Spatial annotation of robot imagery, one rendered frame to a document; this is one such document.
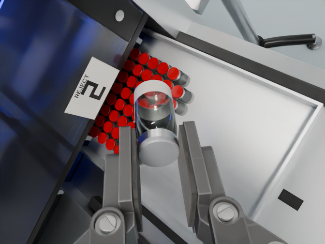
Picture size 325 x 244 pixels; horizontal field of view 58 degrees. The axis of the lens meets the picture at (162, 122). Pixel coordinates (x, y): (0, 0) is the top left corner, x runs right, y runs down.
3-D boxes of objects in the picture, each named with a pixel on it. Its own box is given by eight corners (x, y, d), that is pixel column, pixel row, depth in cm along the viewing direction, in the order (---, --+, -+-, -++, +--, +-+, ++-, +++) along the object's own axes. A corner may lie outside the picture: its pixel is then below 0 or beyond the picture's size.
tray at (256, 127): (87, 147, 60) (74, 146, 57) (147, 32, 57) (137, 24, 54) (228, 265, 43) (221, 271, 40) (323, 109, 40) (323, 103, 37)
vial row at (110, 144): (118, 148, 56) (102, 146, 52) (163, 63, 54) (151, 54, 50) (126, 154, 55) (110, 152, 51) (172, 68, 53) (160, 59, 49)
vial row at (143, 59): (110, 142, 57) (95, 140, 53) (155, 59, 55) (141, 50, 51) (118, 148, 56) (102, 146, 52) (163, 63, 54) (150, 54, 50)
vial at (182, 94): (180, 100, 51) (168, 94, 47) (186, 89, 51) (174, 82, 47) (190, 106, 50) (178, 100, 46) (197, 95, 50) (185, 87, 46)
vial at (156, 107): (135, 108, 18) (137, 165, 15) (131, 79, 16) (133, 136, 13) (170, 106, 18) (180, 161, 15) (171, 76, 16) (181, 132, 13)
